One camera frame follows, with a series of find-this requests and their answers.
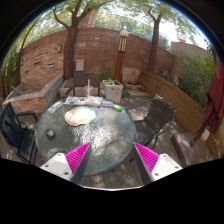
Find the folded red patio umbrella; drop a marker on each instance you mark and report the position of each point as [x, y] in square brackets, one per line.
[214, 109]

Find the magazine on table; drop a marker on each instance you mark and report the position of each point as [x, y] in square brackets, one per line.
[72, 100]

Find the right tree trunk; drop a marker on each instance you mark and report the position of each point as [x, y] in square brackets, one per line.
[155, 40]

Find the black wicker chair right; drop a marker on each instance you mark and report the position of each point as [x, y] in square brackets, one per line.
[159, 119]

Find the left tree trunk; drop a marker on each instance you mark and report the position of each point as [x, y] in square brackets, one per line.
[70, 38]

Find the green bottle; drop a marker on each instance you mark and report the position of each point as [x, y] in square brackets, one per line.
[117, 107]

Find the black metal chair left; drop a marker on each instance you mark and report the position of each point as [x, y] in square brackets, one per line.
[21, 138]

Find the concrete umbrella base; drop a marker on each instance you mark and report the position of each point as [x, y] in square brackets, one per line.
[190, 154]

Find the open book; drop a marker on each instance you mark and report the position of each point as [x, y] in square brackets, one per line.
[93, 100]

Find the tree trunk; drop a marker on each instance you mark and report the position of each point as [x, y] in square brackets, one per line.
[70, 38]
[155, 40]

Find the round glass patio table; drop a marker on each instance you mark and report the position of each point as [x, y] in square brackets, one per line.
[111, 135]

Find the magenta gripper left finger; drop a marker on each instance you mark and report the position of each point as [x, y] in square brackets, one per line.
[70, 166]

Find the white square planter box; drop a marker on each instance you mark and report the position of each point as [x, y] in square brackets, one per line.
[113, 91]

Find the dark wooden chair back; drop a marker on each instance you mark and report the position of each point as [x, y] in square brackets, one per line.
[82, 79]

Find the wooden lamp post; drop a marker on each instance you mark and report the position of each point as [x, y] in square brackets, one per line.
[121, 50]

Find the stone bench planter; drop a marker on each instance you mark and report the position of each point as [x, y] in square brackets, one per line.
[37, 95]

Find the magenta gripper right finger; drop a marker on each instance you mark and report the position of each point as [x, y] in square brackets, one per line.
[153, 166]

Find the round iridescent mouse pad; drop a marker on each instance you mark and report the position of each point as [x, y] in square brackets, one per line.
[80, 115]

